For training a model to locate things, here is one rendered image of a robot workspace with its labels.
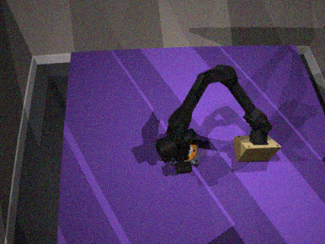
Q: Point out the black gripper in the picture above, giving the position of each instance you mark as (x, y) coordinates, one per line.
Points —
(181, 166)

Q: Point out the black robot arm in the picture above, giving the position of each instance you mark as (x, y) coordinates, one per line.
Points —
(181, 117)

